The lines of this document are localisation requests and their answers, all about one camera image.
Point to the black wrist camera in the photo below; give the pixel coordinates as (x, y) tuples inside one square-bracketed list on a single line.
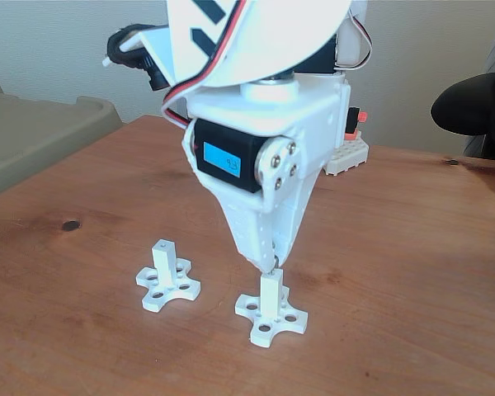
[(156, 78)]

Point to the beige plastic bin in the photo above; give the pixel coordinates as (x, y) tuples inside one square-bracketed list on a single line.
[(33, 132)]

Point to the orange and black switch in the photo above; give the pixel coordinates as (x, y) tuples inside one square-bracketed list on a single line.
[(352, 123)]

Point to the white cross-base post stand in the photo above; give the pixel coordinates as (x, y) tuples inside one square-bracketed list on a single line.
[(270, 297), (165, 264)]

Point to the black office chair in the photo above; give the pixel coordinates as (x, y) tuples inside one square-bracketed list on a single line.
[(470, 103)]

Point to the white studded brick block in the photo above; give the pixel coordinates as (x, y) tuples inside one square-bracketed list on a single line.
[(348, 158)]

